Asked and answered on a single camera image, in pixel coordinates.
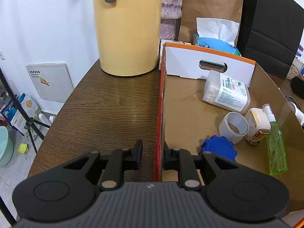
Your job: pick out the black paper bag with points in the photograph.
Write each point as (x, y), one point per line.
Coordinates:
(270, 33)

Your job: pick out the printed paper bag on floor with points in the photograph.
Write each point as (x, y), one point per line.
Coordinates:
(15, 118)

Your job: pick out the white tape roll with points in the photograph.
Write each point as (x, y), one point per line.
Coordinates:
(234, 127)

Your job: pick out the pink textured vase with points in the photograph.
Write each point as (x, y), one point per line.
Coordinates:
(170, 13)

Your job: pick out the brown paper bag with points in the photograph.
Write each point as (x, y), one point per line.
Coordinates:
(192, 9)

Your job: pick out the white wipes canister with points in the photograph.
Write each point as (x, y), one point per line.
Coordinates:
(226, 92)

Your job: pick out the green plastic basin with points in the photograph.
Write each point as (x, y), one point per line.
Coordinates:
(6, 146)

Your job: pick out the beige yellow travel adapter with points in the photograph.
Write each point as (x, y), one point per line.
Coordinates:
(259, 125)

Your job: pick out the green spray bottle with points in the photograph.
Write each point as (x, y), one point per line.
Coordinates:
(275, 145)

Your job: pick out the blue ridged lid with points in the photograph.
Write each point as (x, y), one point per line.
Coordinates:
(219, 145)

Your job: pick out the yellow thermos jug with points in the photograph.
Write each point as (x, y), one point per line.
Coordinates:
(127, 34)

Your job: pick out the small yellow green container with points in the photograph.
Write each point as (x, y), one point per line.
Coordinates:
(23, 149)

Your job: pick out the orange white cardboard box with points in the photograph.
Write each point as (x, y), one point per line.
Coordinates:
(185, 120)

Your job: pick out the white wall panel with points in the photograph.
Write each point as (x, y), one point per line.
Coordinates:
(51, 80)

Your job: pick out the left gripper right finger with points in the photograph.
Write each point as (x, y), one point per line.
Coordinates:
(181, 161)

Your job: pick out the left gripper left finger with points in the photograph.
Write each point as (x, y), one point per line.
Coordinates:
(119, 161)

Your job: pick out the blue tissue pack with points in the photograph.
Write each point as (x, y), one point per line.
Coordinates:
(217, 34)

